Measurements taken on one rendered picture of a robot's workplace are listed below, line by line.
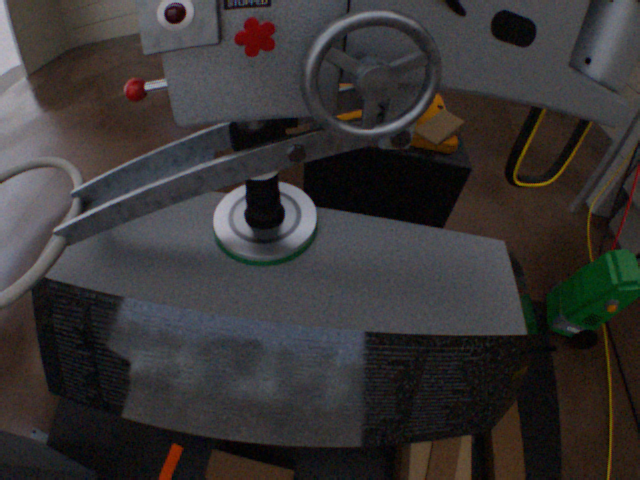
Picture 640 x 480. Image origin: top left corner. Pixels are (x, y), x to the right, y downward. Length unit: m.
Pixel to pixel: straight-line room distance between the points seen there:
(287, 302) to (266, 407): 0.21
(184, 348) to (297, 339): 0.22
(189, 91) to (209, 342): 0.42
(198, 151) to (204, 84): 0.26
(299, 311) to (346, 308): 0.08
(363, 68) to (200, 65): 0.17
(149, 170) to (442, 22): 0.55
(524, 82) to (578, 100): 0.15
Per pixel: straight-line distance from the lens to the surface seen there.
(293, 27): 0.34
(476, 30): 0.43
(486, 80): 0.47
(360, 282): 0.58
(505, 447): 1.49
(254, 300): 0.56
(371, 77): 0.31
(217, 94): 0.37
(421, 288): 0.61
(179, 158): 0.62
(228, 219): 0.64
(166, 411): 0.72
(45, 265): 0.68
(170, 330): 0.61
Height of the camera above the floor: 1.31
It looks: 51 degrees down
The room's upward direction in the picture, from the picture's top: 6 degrees clockwise
